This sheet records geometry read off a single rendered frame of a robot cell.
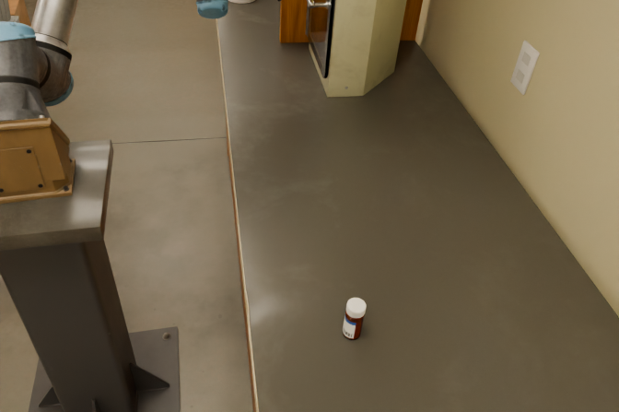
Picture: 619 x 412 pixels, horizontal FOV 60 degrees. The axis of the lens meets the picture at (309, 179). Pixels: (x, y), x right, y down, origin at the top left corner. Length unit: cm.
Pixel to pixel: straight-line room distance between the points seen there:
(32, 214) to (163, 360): 96
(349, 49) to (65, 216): 85
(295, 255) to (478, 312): 37
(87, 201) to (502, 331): 89
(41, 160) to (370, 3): 89
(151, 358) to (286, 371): 119
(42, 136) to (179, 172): 166
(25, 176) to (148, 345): 102
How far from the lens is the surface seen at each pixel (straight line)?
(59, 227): 123
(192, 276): 232
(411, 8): 198
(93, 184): 132
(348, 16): 150
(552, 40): 137
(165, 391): 202
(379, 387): 95
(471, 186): 136
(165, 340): 213
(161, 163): 290
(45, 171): 127
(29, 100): 125
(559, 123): 134
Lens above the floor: 175
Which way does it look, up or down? 39 degrees down
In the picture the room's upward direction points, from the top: 4 degrees clockwise
